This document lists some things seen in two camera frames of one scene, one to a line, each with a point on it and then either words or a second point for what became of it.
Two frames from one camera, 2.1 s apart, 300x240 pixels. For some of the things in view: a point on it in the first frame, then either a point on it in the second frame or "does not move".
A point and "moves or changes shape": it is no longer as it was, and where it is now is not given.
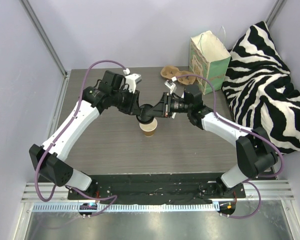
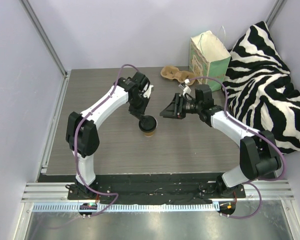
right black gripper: (168, 105) → (178, 109)
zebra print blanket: (257, 87) does not move
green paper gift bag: (209, 59) does not move
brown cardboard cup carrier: (172, 72) does not move
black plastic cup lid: (143, 117) moves or changes shape
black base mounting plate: (151, 188) does not move
